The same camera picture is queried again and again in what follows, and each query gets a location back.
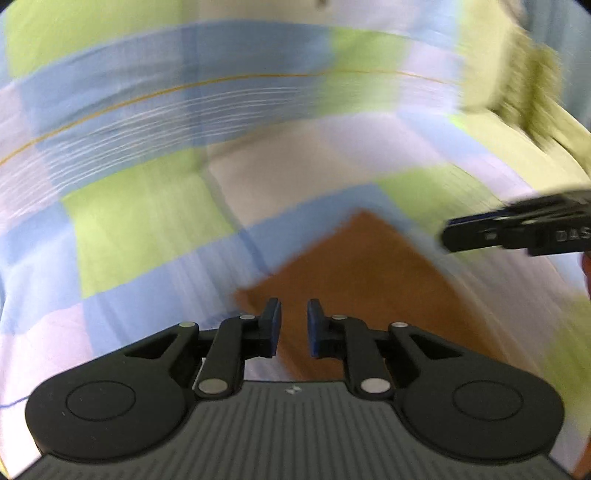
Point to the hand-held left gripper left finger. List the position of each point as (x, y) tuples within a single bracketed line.
[(274, 327)]

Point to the person's right hand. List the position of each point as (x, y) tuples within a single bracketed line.
[(586, 272)]

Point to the green covered sofa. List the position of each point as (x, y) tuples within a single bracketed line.
[(482, 69)]

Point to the brown cloth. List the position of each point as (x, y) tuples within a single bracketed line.
[(369, 286)]

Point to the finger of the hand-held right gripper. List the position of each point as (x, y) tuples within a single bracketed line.
[(485, 233)]

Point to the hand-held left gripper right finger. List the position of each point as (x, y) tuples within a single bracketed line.
[(315, 327)]

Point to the blue green checked blanket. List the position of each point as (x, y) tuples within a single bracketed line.
[(184, 152)]

